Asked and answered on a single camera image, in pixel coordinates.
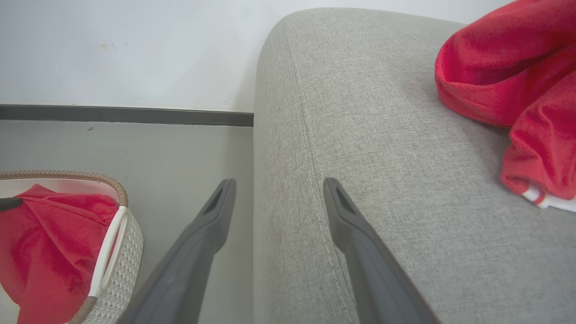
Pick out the red garment with white trim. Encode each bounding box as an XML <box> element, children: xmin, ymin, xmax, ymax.
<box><xmin>435</xmin><ymin>0</ymin><xmax>576</xmax><ymax>213</ymax></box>

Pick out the white basket handle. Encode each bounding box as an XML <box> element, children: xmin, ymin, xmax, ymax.
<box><xmin>88</xmin><ymin>206</ymin><xmax>129</xmax><ymax>298</ymax></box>

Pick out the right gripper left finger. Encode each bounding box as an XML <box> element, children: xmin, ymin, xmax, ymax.
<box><xmin>116</xmin><ymin>179</ymin><xmax>237</xmax><ymax>324</ymax></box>

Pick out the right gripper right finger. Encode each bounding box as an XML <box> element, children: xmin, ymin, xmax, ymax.
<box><xmin>323</xmin><ymin>177</ymin><xmax>440</xmax><ymax>324</ymax></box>

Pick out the white woven laundry basket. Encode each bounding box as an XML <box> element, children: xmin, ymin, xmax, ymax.
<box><xmin>0</xmin><ymin>170</ymin><xmax>144</xmax><ymax>324</ymax></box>

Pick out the grey fabric sofa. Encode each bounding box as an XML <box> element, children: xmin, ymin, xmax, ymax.
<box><xmin>253</xmin><ymin>8</ymin><xmax>576</xmax><ymax>324</ymax></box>

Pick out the red cloth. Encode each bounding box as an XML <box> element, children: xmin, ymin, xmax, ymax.
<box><xmin>0</xmin><ymin>184</ymin><xmax>119</xmax><ymax>324</ymax></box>

